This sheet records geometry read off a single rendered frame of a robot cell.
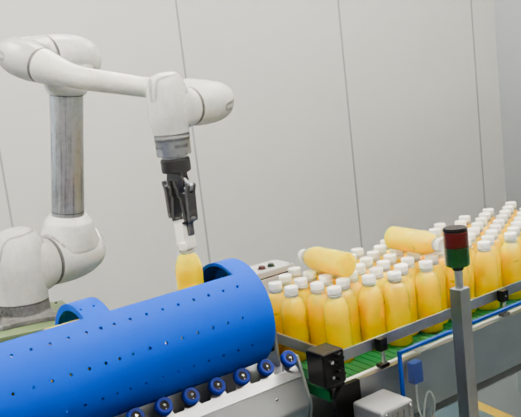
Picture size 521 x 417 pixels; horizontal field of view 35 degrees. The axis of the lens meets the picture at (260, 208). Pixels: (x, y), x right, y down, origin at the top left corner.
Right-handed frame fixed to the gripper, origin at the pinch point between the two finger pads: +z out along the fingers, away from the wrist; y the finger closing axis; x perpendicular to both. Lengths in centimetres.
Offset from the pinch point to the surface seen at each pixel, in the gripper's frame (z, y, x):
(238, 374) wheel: 34.3, 16.2, 0.8
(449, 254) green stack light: 12, 42, 52
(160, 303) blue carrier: 11.1, 14.4, -16.9
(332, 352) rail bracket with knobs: 31.5, 29.7, 20.4
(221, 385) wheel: 35.0, 16.8, -5.0
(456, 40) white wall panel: -36, -227, 368
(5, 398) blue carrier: 19, 19, -58
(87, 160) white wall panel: 6, -260, 89
